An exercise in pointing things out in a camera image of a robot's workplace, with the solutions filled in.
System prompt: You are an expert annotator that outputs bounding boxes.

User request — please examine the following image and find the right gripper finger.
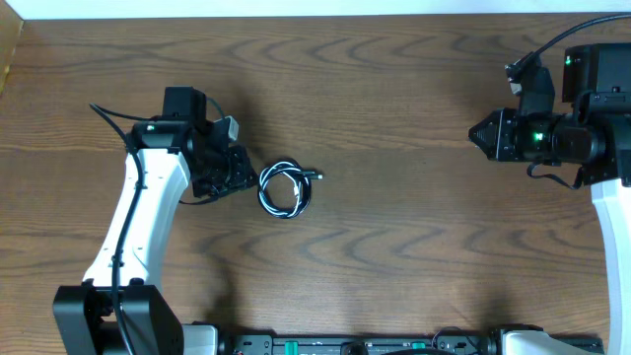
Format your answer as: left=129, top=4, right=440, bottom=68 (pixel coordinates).
left=468, top=113, right=493, bottom=134
left=468, top=128, right=489, bottom=156

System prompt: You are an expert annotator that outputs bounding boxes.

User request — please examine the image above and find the black usb cable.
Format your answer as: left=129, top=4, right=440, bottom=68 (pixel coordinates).
left=255, top=158, right=324, bottom=220

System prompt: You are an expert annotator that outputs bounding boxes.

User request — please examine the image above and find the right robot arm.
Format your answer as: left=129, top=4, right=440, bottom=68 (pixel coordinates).
left=468, top=43, right=630, bottom=354

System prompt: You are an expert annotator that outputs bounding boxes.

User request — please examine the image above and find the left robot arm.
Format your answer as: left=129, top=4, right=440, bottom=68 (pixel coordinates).
left=52, top=87, right=257, bottom=354

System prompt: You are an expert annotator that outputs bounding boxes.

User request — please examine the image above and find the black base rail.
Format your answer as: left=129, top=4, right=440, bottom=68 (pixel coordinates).
left=216, top=332, right=603, bottom=355

